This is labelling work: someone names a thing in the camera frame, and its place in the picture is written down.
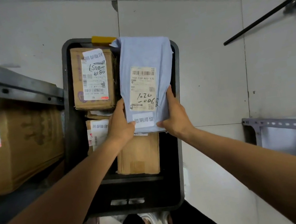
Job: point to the person's right hand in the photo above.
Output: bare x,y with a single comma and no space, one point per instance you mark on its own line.
177,122

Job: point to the person's left hand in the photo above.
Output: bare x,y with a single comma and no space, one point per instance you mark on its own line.
120,128

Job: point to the small box white red label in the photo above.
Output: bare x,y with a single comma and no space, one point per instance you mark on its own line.
98,131

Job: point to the worn box yellow tape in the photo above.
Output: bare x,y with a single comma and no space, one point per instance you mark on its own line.
98,114

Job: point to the plain tall brown box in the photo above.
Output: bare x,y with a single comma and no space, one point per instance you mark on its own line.
140,156

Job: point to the small dark taped box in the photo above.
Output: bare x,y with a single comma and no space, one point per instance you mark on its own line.
76,79

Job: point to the grey plastic mailer bag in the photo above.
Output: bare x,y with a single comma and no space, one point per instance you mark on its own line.
144,52

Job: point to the person's right forearm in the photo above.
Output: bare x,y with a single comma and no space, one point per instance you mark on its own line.
270,169

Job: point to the person's left forearm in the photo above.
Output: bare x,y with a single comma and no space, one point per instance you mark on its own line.
54,210

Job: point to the labelled cardboard box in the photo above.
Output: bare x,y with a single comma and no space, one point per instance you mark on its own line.
31,144

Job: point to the grey metal shelf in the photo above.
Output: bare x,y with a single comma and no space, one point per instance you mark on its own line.
22,87

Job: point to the white right shoe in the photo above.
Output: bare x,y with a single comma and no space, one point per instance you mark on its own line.
165,221

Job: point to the low grey metal rack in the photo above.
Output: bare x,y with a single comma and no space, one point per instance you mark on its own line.
293,138

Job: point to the black light stand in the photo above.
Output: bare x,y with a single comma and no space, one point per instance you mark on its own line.
261,18

